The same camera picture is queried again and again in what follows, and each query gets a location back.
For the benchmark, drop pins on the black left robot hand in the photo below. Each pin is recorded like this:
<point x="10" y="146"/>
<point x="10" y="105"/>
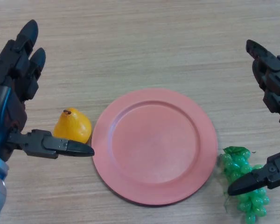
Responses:
<point x="11" y="112"/>

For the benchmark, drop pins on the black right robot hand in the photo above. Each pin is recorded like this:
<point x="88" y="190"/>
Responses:
<point x="274" y="77"/>

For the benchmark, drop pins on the yellow pear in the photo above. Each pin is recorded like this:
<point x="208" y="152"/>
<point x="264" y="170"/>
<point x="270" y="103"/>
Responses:
<point x="72" y="124"/>

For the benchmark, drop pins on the pink round plate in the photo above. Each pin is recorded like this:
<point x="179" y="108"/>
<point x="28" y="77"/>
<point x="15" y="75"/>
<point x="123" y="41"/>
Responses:
<point x="154" y="144"/>

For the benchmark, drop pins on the green grape bunch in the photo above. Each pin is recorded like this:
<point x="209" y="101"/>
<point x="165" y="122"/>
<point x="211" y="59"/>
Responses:
<point x="235" y="163"/>

